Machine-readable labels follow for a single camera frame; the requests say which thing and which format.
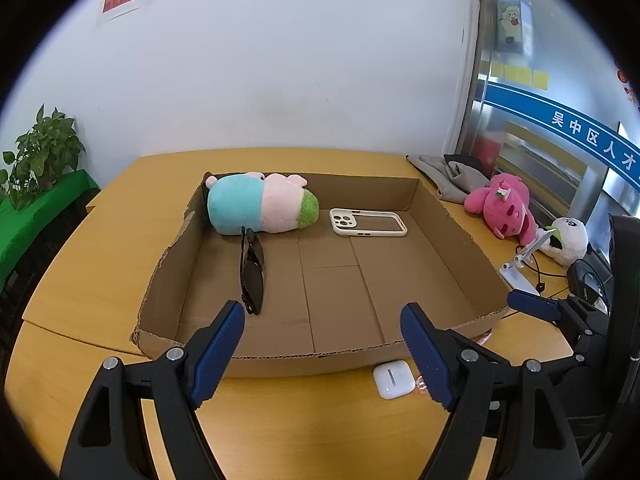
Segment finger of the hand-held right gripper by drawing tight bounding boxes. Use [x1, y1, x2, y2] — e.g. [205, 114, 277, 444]
[542, 350, 608, 378]
[507, 291, 608, 346]

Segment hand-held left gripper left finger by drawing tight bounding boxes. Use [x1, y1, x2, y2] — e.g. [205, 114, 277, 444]
[60, 300, 246, 480]

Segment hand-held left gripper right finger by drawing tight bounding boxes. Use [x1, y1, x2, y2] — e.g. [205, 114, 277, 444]
[400, 302, 585, 480]

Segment white earbuds case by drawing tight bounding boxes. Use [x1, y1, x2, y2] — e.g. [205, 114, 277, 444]
[372, 361, 416, 401]

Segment brown cardboard box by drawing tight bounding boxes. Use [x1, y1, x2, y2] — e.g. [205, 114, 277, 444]
[131, 172, 512, 378]

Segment white phone stand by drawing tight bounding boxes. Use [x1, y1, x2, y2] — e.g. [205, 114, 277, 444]
[499, 227, 557, 296]

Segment white plush toy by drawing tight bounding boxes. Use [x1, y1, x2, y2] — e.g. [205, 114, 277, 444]
[537, 216, 591, 267]

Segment black sunglasses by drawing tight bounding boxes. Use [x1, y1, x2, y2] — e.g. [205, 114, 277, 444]
[240, 226, 266, 316]

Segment pink plush bear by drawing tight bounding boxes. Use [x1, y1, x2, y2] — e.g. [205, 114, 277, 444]
[464, 172, 538, 245]

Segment blue pink green plush toy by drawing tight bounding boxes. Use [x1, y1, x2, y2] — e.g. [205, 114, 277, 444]
[202, 171, 321, 236]

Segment grey cloth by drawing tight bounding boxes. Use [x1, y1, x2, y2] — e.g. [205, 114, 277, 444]
[406, 153, 493, 206]

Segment black cloth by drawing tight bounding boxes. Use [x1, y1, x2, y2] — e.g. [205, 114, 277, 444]
[444, 153, 485, 175]

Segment white phone case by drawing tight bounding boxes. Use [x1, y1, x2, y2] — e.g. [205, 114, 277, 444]
[329, 207, 408, 238]

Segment blue window banner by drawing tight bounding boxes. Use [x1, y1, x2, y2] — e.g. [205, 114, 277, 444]
[484, 80, 640, 186]

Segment red window decal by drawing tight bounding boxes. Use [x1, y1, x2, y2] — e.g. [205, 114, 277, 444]
[617, 67, 640, 111]

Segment green cloth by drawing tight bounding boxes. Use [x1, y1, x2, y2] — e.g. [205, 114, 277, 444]
[0, 169, 101, 286]

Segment large green potted plant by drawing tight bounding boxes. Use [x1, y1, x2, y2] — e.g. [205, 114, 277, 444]
[0, 104, 87, 211]

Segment cartoon sheep window poster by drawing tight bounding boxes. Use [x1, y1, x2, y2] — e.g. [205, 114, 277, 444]
[495, 0, 533, 56]

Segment black cable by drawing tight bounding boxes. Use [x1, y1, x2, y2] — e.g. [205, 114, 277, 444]
[527, 250, 571, 297]

